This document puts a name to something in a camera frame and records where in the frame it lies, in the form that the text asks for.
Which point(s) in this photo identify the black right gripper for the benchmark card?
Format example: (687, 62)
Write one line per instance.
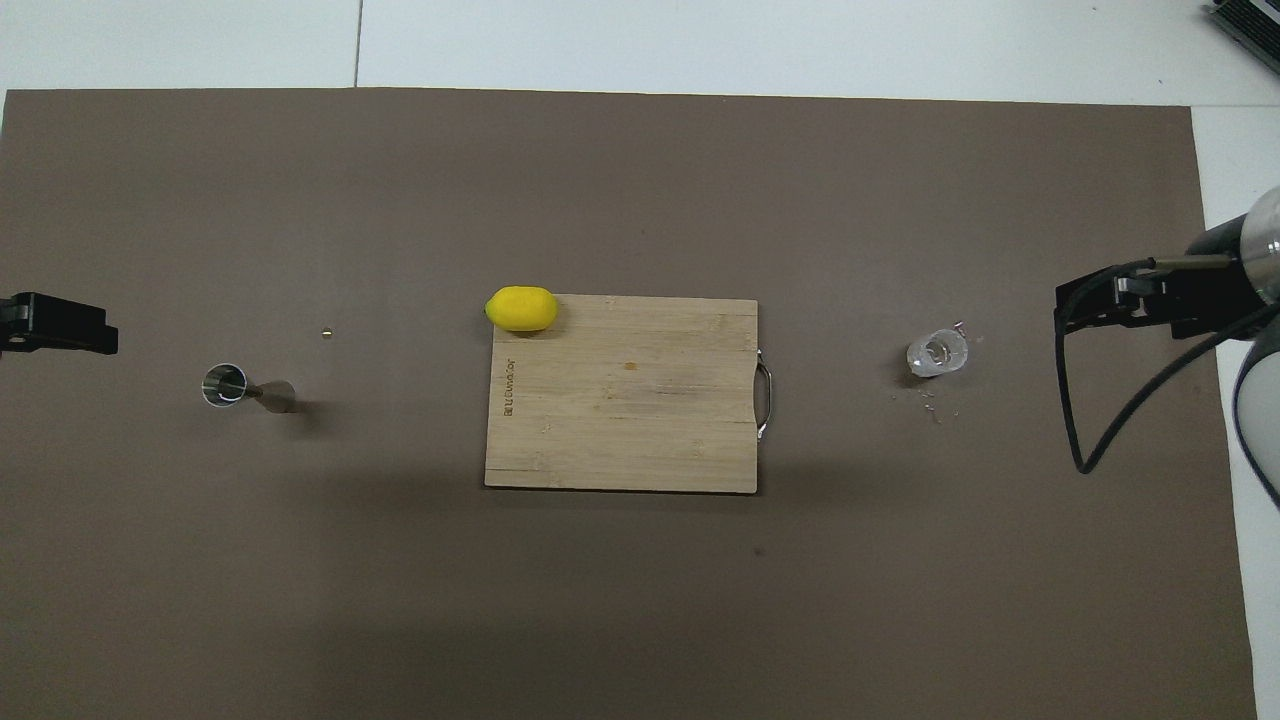
(1210, 295)

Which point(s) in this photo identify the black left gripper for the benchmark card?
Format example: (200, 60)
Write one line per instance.
(6, 320)

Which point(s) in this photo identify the steel double jigger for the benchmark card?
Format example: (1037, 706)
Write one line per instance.
(225, 385)

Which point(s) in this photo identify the spilled water droplets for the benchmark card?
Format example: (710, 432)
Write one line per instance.
(932, 412)

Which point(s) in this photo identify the black ribbed device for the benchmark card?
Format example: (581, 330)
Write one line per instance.
(1250, 25)

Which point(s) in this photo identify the yellow lemon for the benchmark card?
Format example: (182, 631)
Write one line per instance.
(521, 309)

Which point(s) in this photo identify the bamboo cutting board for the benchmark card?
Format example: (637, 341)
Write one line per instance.
(620, 400)

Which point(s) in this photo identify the brown table mat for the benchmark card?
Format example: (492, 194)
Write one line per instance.
(640, 600)

